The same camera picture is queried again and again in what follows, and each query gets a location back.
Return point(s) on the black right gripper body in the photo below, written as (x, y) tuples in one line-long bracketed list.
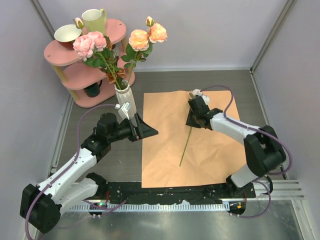
[(192, 120)]

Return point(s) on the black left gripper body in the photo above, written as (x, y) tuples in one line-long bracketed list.
[(122, 131)]

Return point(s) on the red bowl white inside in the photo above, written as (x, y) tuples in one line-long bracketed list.
[(66, 35)]

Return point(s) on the dark green mug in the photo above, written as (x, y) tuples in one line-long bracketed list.
[(93, 90)]

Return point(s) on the pink three-tier shelf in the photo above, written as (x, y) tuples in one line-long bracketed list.
[(75, 75)]

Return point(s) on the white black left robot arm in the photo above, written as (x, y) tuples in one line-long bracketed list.
[(42, 205)]

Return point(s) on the pink flower stems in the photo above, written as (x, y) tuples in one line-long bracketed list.
[(89, 48)]

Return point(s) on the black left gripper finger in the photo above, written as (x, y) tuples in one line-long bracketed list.
[(141, 126), (146, 131)]

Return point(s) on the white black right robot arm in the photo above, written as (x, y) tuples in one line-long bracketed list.
[(263, 152)]

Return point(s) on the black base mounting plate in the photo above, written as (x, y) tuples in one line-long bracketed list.
[(134, 194)]

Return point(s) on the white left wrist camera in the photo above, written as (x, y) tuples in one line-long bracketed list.
[(123, 110)]

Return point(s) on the white slotted cable duct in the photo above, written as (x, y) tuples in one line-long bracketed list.
[(183, 207)]

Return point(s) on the orange wrapping paper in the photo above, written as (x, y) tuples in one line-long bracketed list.
[(210, 156)]

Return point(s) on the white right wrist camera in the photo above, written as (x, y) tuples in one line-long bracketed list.
[(206, 99)]

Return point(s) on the orange-brown flower stems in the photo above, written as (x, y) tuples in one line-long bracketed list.
[(114, 73)]

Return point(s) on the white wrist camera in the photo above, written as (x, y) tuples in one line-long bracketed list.
[(123, 110), (206, 99)]

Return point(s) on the peach flower stem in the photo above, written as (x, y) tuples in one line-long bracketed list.
[(140, 43)]

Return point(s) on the white ribbed ceramic vase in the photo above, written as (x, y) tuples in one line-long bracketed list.
[(126, 96)]

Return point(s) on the grey ribbed ceramic pot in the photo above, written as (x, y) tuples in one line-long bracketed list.
[(115, 53)]

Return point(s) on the yellow-green faceted mug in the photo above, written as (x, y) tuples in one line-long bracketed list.
[(95, 20)]

